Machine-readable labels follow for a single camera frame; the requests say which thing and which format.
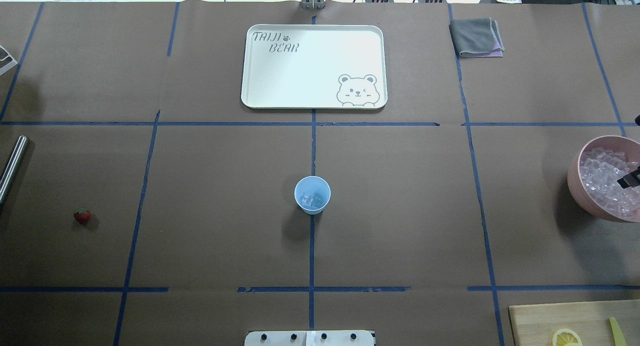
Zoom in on cream bear tray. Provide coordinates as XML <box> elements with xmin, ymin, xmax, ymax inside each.
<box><xmin>240</xmin><ymin>24</ymin><xmax>389</xmax><ymax>111</ymax></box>

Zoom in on grey folded cloth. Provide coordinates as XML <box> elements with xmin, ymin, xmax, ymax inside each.
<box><xmin>449</xmin><ymin>16</ymin><xmax>505</xmax><ymax>58</ymax></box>

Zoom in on red strawberry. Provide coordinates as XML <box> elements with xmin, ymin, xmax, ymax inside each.
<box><xmin>73</xmin><ymin>208</ymin><xmax>92</xmax><ymax>226</ymax></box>

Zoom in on wire cup rack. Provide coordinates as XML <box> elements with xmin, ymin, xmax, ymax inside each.
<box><xmin>0</xmin><ymin>45</ymin><xmax>19</xmax><ymax>76</ymax></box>

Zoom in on steel muddler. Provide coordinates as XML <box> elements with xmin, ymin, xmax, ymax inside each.
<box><xmin>0</xmin><ymin>135</ymin><xmax>30</xmax><ymax>209</ymax></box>

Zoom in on lemon slices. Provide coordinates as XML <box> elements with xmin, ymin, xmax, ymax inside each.
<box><xmin>551</xmin><ymin>328</ymin><xmax>583</xmax><ymax>346</ymax></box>

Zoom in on light blue plastic cup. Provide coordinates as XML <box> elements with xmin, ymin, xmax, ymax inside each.
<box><xmin>294</xmin><ymin>175</ymin><xmax>332</xmax><ymax>216</ymax></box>

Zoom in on yellow plastic knife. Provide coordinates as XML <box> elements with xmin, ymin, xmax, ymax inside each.
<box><xmin>608</xmin><ymin>317</ymin><xmax>627</xmax><ymax>346</ymax></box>

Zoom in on pink bowl of ice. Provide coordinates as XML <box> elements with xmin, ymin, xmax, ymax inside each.
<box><xmin>566</xmin><ymin>135</ymin><xmax>639</xmax><ymax>223</ymax></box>

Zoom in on wooden cutting board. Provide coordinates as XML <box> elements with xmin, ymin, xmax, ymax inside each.
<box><xmin>509</xmin><ymin>299</ymin><xmax>640</xmax><ymax>346</ymax></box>

